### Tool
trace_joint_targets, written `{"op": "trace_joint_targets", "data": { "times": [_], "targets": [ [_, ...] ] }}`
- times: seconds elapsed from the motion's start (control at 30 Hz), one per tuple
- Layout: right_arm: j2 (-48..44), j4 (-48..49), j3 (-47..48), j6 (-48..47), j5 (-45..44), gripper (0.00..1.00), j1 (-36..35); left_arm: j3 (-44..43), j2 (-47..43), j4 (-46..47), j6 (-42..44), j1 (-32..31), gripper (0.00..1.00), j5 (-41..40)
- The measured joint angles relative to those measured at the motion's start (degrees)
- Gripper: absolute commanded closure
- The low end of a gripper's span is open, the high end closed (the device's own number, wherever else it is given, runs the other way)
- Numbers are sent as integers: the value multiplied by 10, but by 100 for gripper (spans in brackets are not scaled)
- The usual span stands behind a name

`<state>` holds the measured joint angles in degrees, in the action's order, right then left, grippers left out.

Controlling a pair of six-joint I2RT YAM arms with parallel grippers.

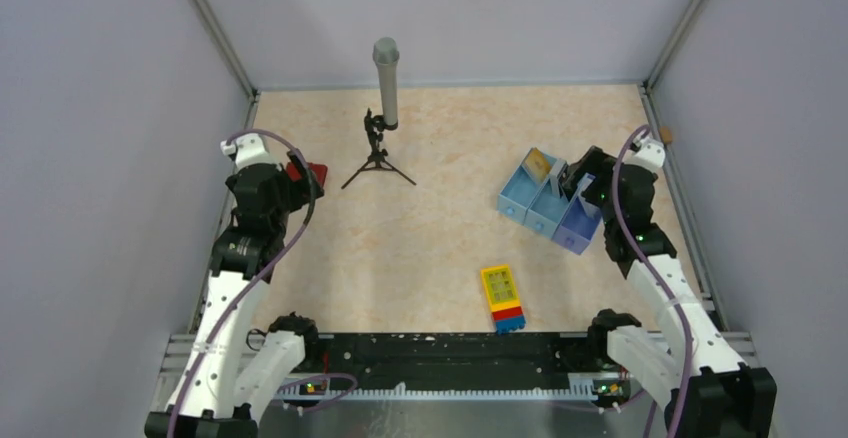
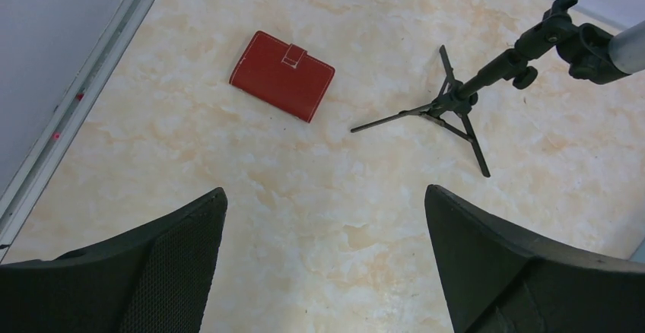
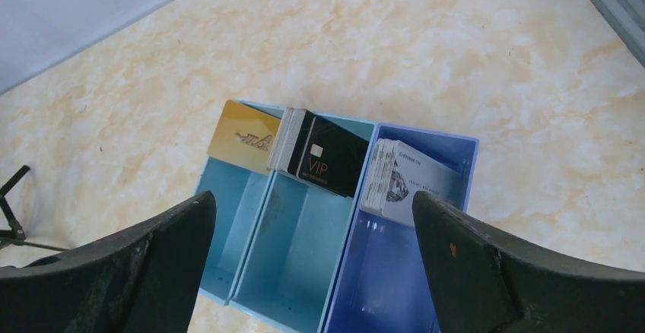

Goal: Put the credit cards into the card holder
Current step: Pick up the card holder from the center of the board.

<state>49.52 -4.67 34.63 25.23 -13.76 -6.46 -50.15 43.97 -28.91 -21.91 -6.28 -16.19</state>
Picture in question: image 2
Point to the red leather card holder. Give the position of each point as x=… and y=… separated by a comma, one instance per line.
x=283, y=75

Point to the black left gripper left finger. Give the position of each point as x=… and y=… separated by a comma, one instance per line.
x=153, y=278

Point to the black tripod stand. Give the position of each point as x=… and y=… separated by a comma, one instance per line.
x=584, y=48

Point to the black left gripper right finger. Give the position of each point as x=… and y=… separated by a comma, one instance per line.
x=500, y=277

